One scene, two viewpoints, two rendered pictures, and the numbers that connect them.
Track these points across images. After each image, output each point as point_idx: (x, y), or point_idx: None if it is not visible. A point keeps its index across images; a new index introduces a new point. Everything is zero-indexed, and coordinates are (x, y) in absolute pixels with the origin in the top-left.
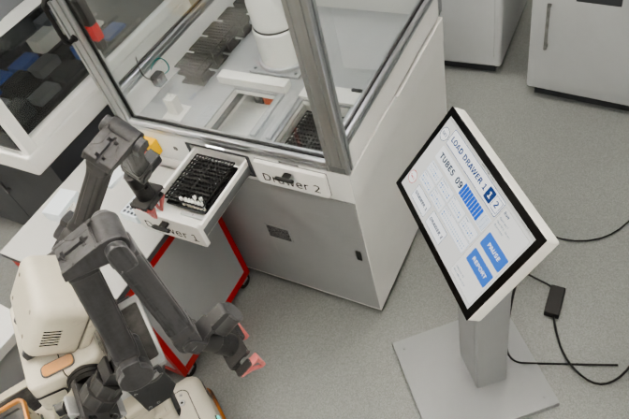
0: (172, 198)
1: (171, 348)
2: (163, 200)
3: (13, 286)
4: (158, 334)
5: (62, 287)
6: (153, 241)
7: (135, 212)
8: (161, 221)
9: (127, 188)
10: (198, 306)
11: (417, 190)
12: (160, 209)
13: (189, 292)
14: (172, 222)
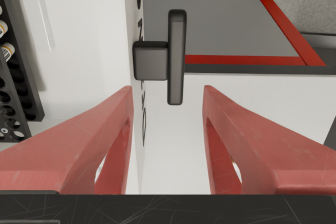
0: (14, 105)
1: None
2: (61, 133)
3: None
4: (259, 0)
5: None
6: (161, 86)
7: (141, 187)
8: (135, 84)
9: None
10: None
11: None
12: (131, 107)
13: None
14: (127, 19)
